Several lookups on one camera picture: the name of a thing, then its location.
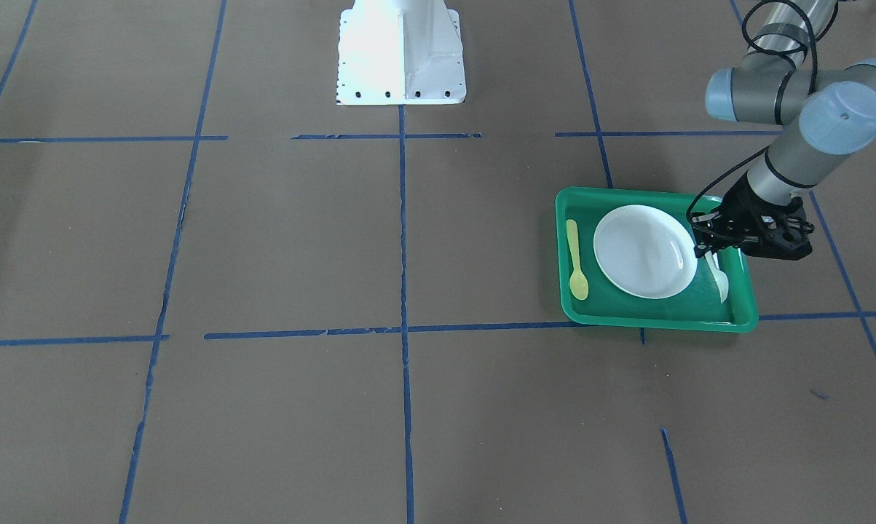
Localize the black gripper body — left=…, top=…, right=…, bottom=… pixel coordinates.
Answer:
left=715, top=177, right=802, bottom=241

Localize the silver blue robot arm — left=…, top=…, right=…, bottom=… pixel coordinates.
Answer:
left=687, top=1, right=876, bottom=260

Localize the white round plate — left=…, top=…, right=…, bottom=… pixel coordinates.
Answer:
left=592, top=205, right=698, bottom=301

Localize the yellow plastic spoon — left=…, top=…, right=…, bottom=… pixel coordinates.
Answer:
left=565, top=219, right=590, bottom=301

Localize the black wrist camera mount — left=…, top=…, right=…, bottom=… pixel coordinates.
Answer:
left=740, top=207, right=815, bottom=261

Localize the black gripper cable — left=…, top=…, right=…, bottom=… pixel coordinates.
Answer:
left=686, top=0, right=818, bottom=226

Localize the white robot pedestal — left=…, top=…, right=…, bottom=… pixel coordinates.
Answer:
left=336, top=1, right=467, bottom=106

